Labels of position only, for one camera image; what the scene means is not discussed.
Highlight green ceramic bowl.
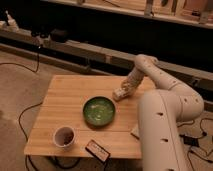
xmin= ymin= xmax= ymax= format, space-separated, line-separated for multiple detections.
xmin=83 ymin=96 xmax=116 ymax=127

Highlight black power adapter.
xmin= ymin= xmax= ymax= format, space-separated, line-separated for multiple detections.
xmin=183 ymin=136 xmax=199 ymax=147

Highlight white cup with brown contents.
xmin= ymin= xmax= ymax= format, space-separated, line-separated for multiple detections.
xmin=53 ymin=126 xmax=76 ymax=148

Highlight black cable on left floor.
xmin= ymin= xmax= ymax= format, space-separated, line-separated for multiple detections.
xmin=0 ymin=44 xmax=44 ymax=171

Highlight beige sponge block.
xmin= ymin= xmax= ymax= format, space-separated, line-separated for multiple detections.
xmin=131 ymin=124 xmax=140 ymax=139

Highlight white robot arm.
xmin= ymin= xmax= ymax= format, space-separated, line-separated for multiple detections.
xmin=121 ymin=55 xmax=204 ymax=171

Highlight black labelled rectangular box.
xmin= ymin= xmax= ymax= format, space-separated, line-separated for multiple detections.
xmin=85 ymin=140 xmax=110 ymax=163

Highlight black cables on right floor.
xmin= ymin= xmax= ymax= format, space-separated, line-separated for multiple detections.
xmin=176 ymin=117 xmax=213 ymax=171

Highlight wooden table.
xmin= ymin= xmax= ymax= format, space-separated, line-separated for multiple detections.
xmin=23 ymin=74 xmax=158 ymax=161

